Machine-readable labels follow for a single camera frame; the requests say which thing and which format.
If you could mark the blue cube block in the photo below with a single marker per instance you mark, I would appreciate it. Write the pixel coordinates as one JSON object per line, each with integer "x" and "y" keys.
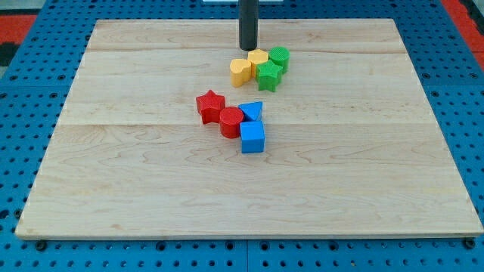
{"x": 252, "y": 135}

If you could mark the red cylinder block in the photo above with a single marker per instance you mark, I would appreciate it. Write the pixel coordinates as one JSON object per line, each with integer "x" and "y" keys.
{"x": 230, "y": 119}

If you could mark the blue triangle block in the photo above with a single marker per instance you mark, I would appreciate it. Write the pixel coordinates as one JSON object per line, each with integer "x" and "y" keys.
{"x": 252, "y": 111}

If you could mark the red star block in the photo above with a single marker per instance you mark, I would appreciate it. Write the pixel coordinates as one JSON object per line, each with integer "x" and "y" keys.
{"x": 209, "y": 106}

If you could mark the yellow heart block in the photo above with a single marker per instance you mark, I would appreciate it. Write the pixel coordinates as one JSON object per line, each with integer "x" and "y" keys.
{"x": 240, "y": 72}

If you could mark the green star block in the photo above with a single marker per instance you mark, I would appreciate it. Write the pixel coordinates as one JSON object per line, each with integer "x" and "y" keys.
{"x": 268, "y": 76}

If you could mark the yellow hexagon block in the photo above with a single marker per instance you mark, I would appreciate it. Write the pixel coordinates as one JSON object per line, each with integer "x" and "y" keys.
{"x": 256, "y": 57}

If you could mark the green cylinder block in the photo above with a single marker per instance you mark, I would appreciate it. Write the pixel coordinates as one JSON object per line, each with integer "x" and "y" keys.
{"x": 281, "y": 57}

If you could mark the light wooden board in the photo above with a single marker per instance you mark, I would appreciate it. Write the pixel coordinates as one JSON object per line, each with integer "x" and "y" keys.
{"x": 352, "y": 147}

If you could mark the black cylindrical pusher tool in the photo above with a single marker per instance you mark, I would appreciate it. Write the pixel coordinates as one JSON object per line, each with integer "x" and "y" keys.
{"x": 248, "y": 24}

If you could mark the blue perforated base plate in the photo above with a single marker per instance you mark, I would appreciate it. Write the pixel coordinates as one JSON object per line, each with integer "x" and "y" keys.
{"x": 35, "y": 86}

